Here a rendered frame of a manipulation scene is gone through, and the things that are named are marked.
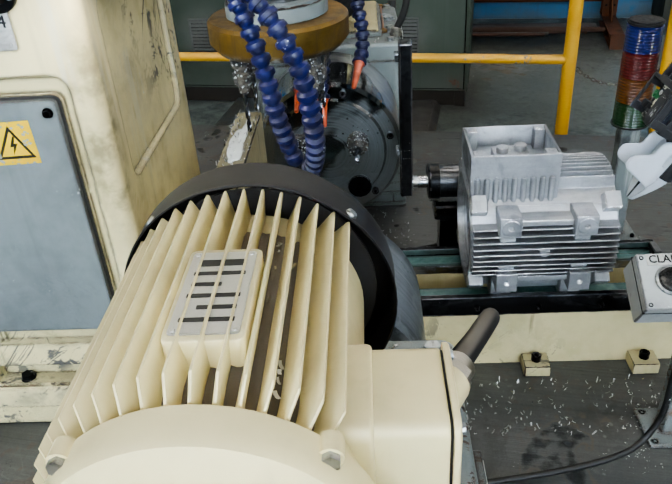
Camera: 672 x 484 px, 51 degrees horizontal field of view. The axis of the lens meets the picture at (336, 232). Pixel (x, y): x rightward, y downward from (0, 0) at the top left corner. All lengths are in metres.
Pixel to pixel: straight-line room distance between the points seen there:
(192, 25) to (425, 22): 1.37
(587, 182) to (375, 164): 0.39
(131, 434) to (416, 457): 0.13
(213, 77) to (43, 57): 3.67
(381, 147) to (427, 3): 2.86
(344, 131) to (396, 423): 0.91
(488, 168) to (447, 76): 3.20
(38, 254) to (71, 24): 0.30
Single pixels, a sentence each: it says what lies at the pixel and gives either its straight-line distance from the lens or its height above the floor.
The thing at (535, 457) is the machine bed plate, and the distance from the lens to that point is 1.02.
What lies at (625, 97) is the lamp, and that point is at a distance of 1.35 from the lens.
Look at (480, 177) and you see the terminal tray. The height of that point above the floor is 1.11.
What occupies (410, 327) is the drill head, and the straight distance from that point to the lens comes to 0.71.
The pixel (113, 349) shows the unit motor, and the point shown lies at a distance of 0.34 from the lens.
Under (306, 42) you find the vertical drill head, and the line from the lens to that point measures 0.86.
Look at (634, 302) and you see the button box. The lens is 0.91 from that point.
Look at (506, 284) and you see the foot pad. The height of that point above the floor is 0.97.
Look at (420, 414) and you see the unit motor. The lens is 0.34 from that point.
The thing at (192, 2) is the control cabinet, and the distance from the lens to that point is 4.38.
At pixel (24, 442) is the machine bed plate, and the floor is 0.80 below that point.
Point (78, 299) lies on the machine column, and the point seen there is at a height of 1.03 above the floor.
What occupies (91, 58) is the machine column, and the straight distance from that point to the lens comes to 0.82.
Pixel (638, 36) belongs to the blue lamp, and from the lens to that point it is 1.32.
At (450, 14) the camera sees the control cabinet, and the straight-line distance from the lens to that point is 4.05.
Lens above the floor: 1.56
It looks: 31 degrees down
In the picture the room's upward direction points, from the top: 4 degrees counter-clockwise
